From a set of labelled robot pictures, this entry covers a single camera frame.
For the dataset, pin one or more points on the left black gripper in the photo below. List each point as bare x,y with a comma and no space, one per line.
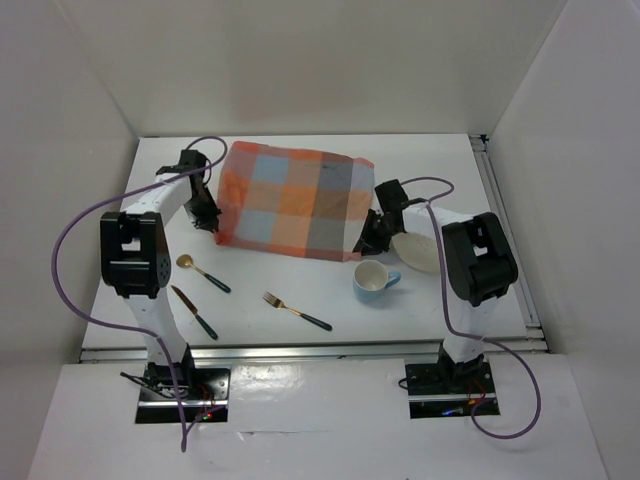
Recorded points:
207,220

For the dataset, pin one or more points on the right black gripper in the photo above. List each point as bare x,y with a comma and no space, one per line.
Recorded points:
368,242

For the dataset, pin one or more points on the orange blue checkered cloth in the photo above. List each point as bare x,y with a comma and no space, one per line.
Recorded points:
294,202

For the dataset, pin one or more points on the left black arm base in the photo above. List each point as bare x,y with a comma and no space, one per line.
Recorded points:
206,401

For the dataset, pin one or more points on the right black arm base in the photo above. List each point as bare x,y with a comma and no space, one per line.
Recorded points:
429,396

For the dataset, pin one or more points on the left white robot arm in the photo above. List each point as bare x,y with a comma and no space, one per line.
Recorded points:
136,262

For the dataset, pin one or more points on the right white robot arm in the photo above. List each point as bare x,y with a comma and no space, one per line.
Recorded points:
474,260

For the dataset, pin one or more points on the cream ceramic plate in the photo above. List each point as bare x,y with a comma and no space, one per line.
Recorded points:
417,251

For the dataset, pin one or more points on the light blue mug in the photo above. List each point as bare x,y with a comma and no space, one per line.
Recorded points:
371,279

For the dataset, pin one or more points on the gold spoon green handle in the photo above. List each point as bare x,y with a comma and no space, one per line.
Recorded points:
186,261

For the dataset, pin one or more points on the gold knife green handle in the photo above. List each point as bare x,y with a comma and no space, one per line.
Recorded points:
195,313

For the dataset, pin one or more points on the gold fork green handle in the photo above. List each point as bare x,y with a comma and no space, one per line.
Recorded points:
277,303

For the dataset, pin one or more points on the aluminium front rail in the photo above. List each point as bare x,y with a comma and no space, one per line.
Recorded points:
338,351

